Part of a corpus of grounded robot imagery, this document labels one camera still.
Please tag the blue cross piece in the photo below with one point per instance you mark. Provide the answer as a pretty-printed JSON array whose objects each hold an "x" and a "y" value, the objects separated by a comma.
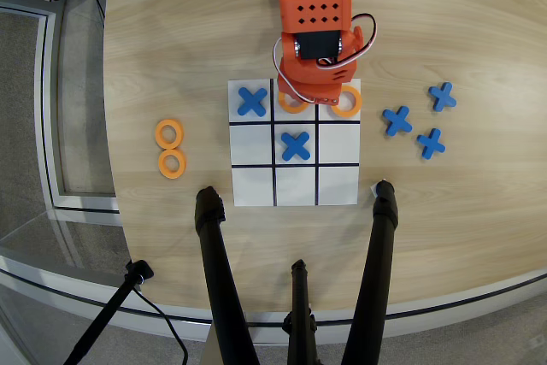
[
  {"x": 295, "y": 146},
  {"x": 398, "y": 121},
  {"x": 431, "y": 143},
  {"x": 252, "y": 102},
  {"x": 442, "y": 97}
]

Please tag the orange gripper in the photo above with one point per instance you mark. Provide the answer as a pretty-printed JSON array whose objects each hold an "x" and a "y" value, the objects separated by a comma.
[{"x": 326, "y": 100}]

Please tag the grey metal glass frame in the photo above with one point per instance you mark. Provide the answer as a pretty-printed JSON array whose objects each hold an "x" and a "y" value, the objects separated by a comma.
[{"x": 45, "y": 125}]

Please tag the short black tripod leg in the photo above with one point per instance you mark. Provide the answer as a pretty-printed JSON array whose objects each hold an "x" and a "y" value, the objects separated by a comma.
[{"x": 301, "y": 318}]

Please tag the thin black stand pole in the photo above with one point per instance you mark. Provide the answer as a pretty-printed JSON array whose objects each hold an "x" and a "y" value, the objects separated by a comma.
[{"x": 107, "y": 313}]

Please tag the white tic-tac-toe grid sheet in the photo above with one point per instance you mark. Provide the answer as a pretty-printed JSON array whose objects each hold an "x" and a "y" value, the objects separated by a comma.
[{"x": 252, "y": 185}]

